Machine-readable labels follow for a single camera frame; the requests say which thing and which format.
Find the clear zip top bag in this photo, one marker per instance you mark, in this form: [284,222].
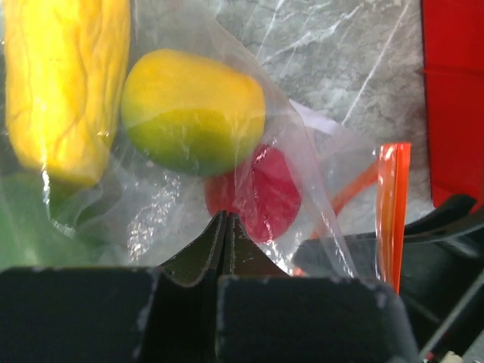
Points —
[353,191]

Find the red plastic bin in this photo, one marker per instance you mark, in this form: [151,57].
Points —
[453,72]

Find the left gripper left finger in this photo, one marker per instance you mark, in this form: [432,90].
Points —
[146,314]

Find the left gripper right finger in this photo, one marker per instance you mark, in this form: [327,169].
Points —
[264,315]

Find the yellow fake banana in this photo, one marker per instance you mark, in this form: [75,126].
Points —
[66,63]

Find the yellow green fake mango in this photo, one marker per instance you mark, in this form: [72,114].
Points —
[192,114]

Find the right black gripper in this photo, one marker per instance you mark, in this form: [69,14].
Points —
[442,280]

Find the red fake strawberry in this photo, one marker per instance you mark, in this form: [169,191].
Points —
[261,191]

